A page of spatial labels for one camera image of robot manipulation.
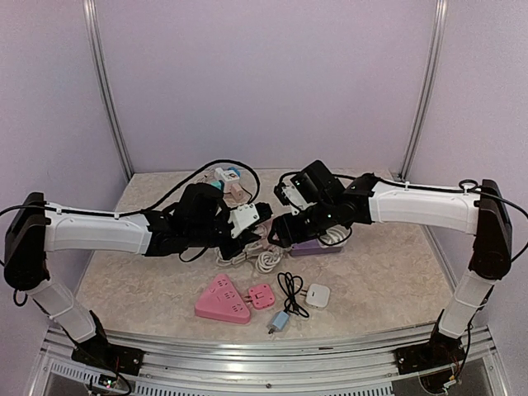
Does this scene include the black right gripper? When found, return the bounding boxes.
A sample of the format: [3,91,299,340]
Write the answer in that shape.
[269,197,337,246]

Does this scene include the pink square plug adapter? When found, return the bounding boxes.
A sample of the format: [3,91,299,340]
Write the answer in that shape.
[244,283,276,310]

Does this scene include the pink triangular power strip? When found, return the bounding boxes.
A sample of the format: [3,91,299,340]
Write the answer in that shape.
[194,273,251,324]

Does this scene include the white plug adapter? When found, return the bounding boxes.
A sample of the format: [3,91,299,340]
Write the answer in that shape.
[300,284,331,309]

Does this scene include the pink cube socket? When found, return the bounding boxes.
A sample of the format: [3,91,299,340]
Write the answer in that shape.
[258,232,281,250]

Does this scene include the light blue plug adapter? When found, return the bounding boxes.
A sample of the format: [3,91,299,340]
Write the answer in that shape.
[267,310,290,334]

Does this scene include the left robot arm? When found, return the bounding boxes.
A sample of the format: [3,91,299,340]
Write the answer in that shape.
[2,183,269,367]

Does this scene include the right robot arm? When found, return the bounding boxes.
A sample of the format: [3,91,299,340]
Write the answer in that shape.
[268,160,512,366]

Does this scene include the blue plug on cube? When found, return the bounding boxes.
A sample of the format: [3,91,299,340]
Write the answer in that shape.
[228,166,241,177]

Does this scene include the white cube socket adapter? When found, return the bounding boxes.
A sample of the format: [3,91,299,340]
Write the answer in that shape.
[218,169,240,187]

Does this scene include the white charger plug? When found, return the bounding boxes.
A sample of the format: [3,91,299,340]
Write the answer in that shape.
[214,167,224,179]

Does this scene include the purple power strip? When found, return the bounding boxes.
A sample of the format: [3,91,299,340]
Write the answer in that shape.
[290,240,343,257]

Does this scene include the white thick power cord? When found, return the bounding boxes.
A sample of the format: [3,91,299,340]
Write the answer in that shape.
[216,224,354,273]

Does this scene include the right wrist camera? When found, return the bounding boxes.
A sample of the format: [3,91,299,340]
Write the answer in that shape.
[273,171,312,215]

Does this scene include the short black usb cable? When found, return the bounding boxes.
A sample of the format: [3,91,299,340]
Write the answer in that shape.
[276,271,311,319]

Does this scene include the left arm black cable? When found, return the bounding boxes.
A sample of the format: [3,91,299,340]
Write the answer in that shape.
[0,158,261,310]

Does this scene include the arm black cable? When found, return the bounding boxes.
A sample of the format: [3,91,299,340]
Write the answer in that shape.
[0,158,261,310]
[278,167,528,372]

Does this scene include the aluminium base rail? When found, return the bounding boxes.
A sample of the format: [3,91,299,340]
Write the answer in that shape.
[27,325,512,395]

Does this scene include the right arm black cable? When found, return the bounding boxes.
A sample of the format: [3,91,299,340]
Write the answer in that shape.
[278,167,528,372]

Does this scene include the aluminium frame post right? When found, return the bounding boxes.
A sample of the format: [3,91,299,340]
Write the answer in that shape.
[398,0,449,180]

